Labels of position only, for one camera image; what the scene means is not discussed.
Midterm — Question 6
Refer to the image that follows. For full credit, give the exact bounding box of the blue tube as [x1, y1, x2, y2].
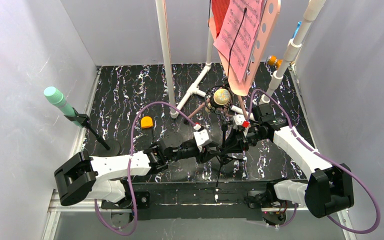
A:
[292, 21, 302, 39]

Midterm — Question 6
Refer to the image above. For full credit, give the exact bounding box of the pink sheet music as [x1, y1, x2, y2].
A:
[214, 0, 265, 82]

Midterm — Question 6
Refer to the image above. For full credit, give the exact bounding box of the orange tape measure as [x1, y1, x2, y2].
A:
[140, 116, 154, 129]

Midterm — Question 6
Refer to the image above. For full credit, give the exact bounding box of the pink music stand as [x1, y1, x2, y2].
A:
[182, 0, 282, 127]

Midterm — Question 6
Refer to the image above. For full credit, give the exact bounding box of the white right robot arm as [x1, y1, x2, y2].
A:
[221, 105, 355, 218]

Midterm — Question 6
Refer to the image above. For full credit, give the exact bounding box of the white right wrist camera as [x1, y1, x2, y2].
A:
[231, 114, 250, 130]

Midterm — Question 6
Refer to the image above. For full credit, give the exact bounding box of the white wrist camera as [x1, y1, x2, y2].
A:
[231, 114, 250, 130]
[193, 123, 212, 149]

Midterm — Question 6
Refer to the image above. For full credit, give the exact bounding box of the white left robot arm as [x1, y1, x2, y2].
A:
[54, 135, 219, 207]

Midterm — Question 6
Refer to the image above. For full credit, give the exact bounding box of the red folder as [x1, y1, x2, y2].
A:
[211, 0, 230, 37]

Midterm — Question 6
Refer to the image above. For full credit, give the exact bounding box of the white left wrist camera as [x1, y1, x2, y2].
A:
[193, 123, 212, 149]

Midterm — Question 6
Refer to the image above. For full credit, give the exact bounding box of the orange microphone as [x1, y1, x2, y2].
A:
[266, 55, 283, 69]

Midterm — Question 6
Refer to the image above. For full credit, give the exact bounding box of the white PVC pipe frame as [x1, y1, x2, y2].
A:
[154, 0, 327, 122]

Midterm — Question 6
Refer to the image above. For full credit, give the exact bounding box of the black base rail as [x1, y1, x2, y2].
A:
[133, 180, 294, 221]

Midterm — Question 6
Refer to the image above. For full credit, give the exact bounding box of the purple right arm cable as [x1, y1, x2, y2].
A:
[247, 88, 382, 235]

